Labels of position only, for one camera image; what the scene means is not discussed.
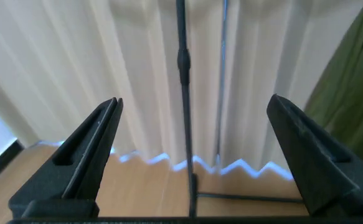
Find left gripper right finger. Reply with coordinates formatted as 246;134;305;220
266;94;363;217

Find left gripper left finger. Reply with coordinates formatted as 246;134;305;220
8;97;124;218

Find green long-sleeved shirt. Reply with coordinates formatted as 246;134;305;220
304;0;363;172

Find black clothes rack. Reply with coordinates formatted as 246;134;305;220
175;0;305;218

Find beige curtain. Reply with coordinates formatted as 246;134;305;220
0;0;363;181

